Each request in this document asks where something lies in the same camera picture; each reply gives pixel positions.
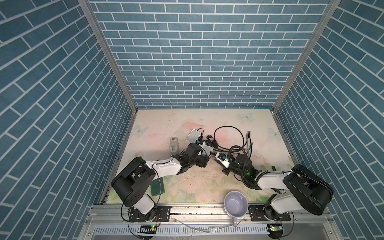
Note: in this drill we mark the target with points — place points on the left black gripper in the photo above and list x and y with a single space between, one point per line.
203 161

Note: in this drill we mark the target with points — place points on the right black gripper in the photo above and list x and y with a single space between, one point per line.
225 170

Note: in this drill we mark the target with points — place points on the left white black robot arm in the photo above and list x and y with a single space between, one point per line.
132 182

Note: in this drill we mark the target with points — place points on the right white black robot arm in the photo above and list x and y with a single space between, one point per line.
295 189

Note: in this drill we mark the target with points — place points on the lavender mug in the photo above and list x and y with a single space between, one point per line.
236 206

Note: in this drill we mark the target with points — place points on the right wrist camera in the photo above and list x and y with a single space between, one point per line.
222 160

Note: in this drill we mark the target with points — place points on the green network switch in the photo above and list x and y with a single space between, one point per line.
157 187

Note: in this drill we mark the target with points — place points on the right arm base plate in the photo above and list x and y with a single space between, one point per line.
258 214

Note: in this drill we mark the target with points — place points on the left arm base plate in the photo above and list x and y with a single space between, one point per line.
159 214

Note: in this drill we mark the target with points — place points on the aluminium frame rail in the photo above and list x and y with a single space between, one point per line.
205 222

